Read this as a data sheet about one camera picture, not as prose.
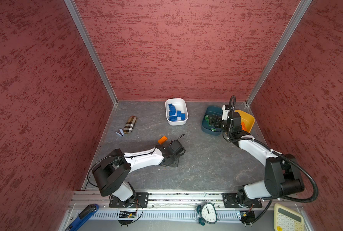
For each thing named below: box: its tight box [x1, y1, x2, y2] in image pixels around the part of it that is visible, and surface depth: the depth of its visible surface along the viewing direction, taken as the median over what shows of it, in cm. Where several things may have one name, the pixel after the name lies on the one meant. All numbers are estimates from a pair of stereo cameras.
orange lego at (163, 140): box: [157, 135, 168, 145], surface depth 98 cm
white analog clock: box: [193, 202, 220, 226], surface depth 69 cm
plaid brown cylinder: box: [123, 115, 138, 134], surface depth 103 cm
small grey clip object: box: [115, 128, 124, 137], surface depth 102 cm
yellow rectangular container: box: [234, 109, 256, 134], surface depth 109 cm
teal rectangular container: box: [201, 105, 223, 136], surface depth 99 cm
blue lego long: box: [168, 115, 178, 122], surface depth 111 cm
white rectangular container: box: [164, 98, 189, 126], surface depth 116 cm
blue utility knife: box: [64, 204, 100, 231], surface depth 68 cm
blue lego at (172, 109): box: [168, 103, 177, 115], surface depth 116 cm
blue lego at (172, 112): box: [169, 108, 177, 116], surface depth 112 cm
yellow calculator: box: [273, 203, 305, 231], surface depth 69 cm
